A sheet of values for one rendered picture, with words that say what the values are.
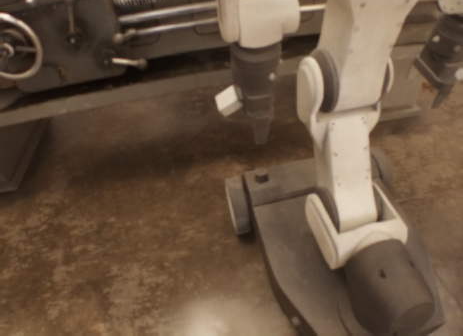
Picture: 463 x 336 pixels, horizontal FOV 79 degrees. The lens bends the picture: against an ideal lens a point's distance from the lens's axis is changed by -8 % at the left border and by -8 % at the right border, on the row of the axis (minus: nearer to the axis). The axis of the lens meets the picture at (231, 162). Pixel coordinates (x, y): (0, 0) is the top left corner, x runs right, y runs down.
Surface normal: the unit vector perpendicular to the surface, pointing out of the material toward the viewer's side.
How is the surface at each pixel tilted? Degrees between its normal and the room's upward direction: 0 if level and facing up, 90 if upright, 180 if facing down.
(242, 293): 0
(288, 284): 0
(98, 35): 90
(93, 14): 90
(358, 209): 46
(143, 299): 0
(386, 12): 100
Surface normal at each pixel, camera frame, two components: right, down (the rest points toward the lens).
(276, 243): -0.09, -0.71
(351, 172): 0.13, 0.22
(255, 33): 0.22, 0.80
